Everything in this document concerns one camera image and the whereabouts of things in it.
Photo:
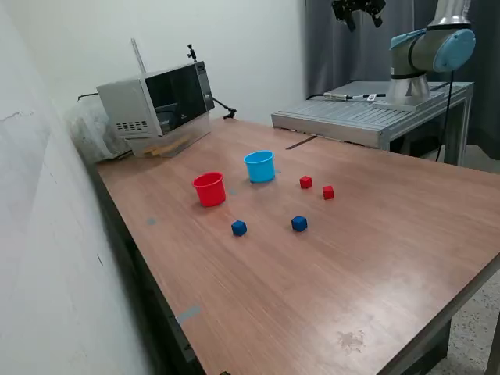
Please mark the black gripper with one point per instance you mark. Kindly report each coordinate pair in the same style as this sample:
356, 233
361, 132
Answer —
357, 4

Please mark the red cube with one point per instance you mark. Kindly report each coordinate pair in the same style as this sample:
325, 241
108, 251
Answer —
328, 193
306, 182

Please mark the blue cube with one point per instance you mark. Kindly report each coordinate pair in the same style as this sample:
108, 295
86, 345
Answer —
238, 228
299, 223

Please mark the aluminium robot base platform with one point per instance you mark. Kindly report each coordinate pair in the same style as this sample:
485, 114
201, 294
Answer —
336, 117

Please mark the silver UR5e robot arm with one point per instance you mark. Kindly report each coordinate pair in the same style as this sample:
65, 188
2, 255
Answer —
414, 51

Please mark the silver cylindrical connector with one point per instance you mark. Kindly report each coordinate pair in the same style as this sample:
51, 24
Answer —
336, 96

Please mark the dark flat strip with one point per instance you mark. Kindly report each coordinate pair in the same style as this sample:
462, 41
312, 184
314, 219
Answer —
298, 143

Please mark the blue plastic cup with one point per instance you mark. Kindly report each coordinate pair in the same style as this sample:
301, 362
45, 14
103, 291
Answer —
259, 172

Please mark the clear plastic box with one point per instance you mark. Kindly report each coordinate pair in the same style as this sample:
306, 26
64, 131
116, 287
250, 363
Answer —
195, 133

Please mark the thin metal rod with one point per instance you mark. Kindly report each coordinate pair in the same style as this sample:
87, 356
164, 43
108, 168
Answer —
138, 56

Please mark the red plastic cup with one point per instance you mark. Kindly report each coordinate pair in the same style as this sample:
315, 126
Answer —
210, 193

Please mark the tan wooden pieces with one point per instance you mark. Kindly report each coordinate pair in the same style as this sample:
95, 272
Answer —
164, 149

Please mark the silver microwave oven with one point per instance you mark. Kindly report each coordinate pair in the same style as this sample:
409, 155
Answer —
129, 101

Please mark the crumpled clear plastic bundle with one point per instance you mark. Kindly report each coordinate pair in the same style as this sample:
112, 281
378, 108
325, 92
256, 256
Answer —
90, 133

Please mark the large grey tape patch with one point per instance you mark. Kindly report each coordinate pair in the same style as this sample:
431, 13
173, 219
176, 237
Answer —
188, 314

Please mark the small black camera mount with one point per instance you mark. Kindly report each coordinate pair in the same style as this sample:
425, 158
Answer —
191, 52

